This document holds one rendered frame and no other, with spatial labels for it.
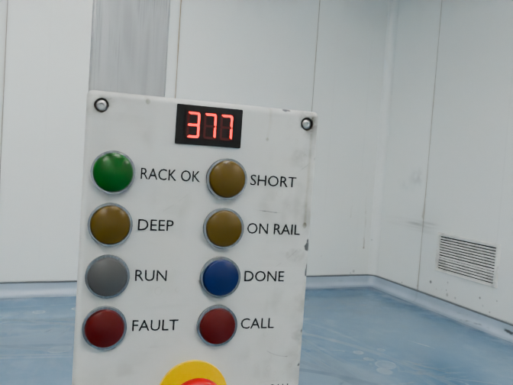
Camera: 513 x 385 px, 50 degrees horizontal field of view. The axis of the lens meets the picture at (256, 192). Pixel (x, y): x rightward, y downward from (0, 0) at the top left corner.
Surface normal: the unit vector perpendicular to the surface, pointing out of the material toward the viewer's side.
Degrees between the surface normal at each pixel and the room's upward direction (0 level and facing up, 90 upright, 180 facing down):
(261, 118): 90
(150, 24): 90
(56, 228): 90
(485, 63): 90
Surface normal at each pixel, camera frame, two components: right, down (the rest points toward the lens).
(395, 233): -0.92, -0.04
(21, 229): 0.40, 0.07
